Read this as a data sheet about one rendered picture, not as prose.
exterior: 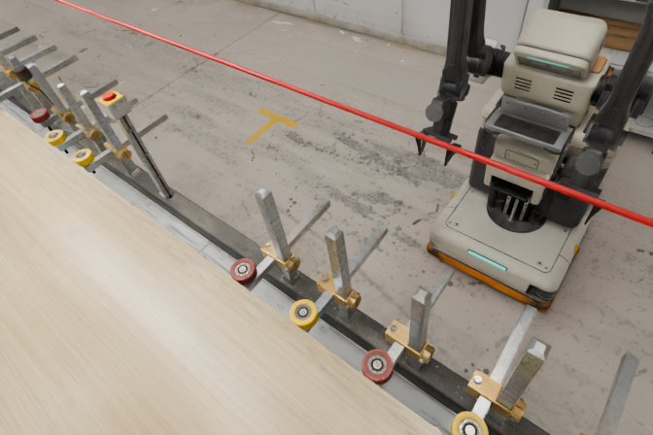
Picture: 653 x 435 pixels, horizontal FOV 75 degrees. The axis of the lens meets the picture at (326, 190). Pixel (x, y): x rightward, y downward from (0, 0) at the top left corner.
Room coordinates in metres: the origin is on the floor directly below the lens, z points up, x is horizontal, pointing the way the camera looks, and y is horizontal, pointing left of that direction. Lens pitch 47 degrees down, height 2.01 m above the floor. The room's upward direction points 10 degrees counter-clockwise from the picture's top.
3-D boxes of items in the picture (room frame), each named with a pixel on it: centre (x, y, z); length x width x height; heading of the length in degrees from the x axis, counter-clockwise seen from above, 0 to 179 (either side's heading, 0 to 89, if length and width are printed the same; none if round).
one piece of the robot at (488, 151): (1.30, -0.98, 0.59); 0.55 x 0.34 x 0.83; 45
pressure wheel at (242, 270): (0.75, 0.30, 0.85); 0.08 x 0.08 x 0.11
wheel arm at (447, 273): (0.53, -0.19, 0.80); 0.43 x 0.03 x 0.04; 135
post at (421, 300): (0.46, -0.18, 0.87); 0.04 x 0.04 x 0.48; 45
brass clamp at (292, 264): (0.83, 0.19, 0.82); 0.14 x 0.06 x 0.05; 45
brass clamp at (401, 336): (0.47, -0.16, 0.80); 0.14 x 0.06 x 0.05; 45
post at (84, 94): (1.52, 0.88, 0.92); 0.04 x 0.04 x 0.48; 45
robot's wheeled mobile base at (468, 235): (1.24, -0.92, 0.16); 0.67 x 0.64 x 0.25; 135
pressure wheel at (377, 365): (0.39, -0.05, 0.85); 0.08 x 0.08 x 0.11
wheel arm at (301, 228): (0.89, 0.16, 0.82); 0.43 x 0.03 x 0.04; 135
